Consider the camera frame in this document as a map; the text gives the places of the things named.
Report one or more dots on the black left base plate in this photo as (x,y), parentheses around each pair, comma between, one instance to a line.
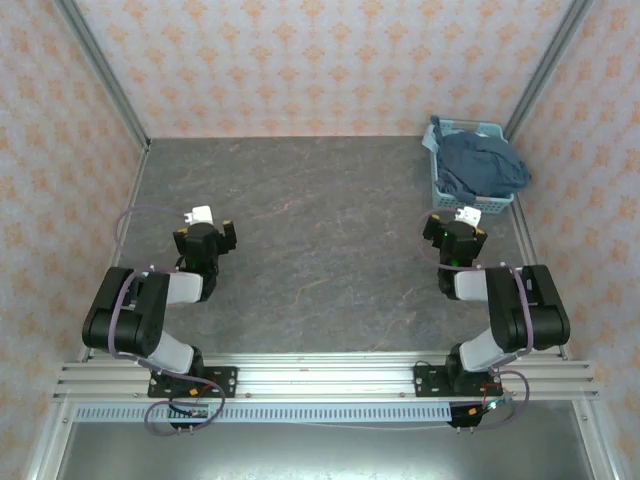
(225,381)

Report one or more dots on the aluminium mounting rail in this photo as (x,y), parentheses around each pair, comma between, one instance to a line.
(325,377)

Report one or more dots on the dark blue t-shirt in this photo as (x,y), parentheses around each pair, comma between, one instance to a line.
(482,162)

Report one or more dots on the light blue plastic basket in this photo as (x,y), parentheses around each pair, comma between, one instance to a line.
(492,204)

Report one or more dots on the grey metal panel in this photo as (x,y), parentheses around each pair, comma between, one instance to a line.
(325,452)

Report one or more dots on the aluminium frame post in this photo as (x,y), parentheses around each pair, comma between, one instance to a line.
(107,75)
(547,75)

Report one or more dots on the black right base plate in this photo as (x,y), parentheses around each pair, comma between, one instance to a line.
(430,381)

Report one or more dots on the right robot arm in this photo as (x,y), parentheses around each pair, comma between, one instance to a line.
(520,310)

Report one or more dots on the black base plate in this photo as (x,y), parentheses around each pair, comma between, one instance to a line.
(430,381)
(225,381)

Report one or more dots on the light blue t-shirt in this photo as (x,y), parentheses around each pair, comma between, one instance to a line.
(431,137)

